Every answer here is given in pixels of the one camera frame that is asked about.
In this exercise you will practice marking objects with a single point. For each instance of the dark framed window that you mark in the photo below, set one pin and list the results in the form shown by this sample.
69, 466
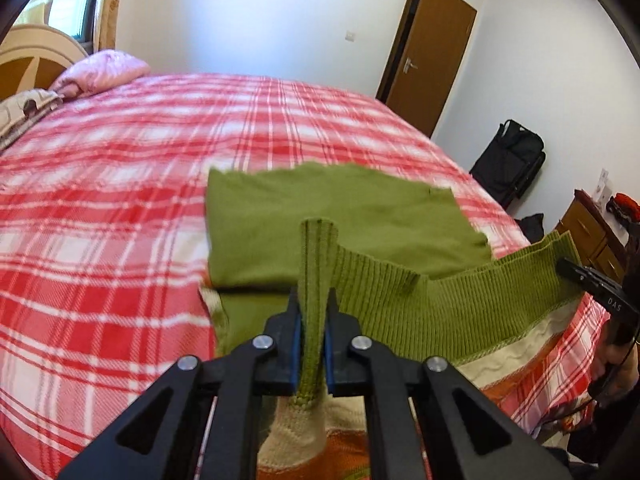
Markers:
75, 0

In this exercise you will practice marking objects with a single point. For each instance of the red and black clothes pile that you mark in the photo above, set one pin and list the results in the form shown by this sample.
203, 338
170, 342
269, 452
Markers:
625, 205

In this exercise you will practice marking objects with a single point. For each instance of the brown wooden cabinet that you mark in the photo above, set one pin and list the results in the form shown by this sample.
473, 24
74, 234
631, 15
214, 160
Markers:
585, 230

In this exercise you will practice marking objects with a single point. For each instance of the green striped knit sweater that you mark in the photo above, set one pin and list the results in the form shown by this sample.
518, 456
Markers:
350, 210

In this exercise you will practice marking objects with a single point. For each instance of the wide yellow curtain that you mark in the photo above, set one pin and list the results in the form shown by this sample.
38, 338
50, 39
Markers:
37, 10

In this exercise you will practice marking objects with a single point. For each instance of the white card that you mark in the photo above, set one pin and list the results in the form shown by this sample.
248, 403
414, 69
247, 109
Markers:
603, 185

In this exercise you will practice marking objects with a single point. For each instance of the narrow yellow curtain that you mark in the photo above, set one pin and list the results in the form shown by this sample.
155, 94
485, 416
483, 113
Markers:
110, 10

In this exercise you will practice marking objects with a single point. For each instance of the pink pillow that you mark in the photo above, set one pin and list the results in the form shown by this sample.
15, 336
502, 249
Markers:
100, 70

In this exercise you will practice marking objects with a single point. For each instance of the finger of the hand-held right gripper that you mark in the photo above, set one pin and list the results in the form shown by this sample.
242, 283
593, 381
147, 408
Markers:
580, 275

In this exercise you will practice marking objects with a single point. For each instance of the red plaid bed blanket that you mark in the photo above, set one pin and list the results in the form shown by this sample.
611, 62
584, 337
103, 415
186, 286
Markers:
125, 185

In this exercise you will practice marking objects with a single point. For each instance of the brown patterned pillow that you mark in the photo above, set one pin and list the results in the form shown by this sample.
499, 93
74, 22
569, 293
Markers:
25, 115

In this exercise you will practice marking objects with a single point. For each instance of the black suitcase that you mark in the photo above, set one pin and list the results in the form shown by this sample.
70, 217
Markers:
510, 160

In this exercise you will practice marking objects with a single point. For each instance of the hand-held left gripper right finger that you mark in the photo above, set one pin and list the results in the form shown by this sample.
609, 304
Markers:
330, 355

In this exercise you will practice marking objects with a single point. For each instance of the dark door frame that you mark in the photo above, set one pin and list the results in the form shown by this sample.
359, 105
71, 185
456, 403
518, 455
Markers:
400, 35

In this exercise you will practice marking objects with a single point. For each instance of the person's right hand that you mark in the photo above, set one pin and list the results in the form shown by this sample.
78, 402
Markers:
607, 365

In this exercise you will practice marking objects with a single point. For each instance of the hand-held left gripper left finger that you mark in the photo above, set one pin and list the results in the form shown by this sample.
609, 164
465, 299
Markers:
296, 340

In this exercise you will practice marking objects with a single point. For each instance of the cream wooden headboard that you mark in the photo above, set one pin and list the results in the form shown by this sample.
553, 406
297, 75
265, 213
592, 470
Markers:
30, 45

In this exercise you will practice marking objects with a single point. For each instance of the brown wooden door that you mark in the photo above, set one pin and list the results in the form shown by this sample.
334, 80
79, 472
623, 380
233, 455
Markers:
440, 60

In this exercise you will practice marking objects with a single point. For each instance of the black bag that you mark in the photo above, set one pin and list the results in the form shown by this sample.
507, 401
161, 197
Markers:
532, 227

